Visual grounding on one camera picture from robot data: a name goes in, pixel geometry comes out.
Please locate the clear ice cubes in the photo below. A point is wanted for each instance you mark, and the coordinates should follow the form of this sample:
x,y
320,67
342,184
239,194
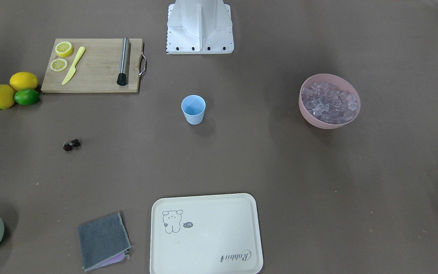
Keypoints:
x,y
329,104

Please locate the dark cherries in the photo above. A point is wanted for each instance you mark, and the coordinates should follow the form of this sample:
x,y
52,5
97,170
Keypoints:
x,y
69,146

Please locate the light blue cup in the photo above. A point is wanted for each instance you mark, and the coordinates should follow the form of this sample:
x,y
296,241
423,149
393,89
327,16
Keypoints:
x,y
193,107

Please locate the cream rabbit tray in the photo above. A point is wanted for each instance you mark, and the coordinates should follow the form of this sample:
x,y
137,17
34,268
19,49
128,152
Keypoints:
x,y
211,234

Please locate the pink bowl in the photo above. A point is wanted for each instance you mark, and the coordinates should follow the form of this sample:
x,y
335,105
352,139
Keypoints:
x,y
329,78

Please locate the bamboo cutting board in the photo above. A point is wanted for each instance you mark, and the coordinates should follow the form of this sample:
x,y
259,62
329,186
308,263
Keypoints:
x,y
98,68

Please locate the grey folded cloth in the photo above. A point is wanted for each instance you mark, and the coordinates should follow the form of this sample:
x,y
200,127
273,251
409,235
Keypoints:
x,y
103,241

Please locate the yellow plastic knife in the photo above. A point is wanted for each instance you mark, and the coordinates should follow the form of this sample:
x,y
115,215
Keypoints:
x,y
72,69

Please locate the lemon half lower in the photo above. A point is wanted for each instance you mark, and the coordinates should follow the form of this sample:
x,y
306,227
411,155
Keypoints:
x,y
58,65

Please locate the lemon half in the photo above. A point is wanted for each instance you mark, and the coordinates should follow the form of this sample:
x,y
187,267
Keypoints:
x,y
64,49
58,65

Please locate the lemon half upper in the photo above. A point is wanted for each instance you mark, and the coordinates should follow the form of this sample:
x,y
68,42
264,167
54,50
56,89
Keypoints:
x,y
64,49

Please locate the green lime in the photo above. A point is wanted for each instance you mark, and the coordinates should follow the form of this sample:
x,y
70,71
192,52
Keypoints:
x,y
26,96

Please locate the yellow lemon near board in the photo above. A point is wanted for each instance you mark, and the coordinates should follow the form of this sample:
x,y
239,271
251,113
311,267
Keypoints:
x,y
23,80

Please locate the yellow lemon outer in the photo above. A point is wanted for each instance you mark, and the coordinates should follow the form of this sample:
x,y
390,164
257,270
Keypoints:
x,y
6,96

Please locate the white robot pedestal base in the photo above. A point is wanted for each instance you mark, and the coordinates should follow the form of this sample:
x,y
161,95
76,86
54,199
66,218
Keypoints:
x,y
199,27

